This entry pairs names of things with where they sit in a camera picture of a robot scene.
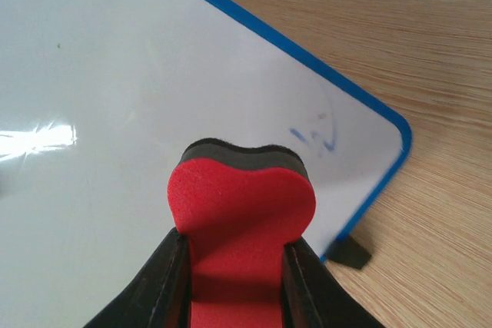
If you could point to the small blue-framed whiteboard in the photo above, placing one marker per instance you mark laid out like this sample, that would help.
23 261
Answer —
99 98

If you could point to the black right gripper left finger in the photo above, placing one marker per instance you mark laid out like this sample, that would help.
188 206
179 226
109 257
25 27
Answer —
159 295

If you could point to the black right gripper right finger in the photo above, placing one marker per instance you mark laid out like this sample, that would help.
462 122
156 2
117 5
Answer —
313 298

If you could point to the red whiteboard eraser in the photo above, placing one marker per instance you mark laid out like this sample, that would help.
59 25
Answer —
238 207

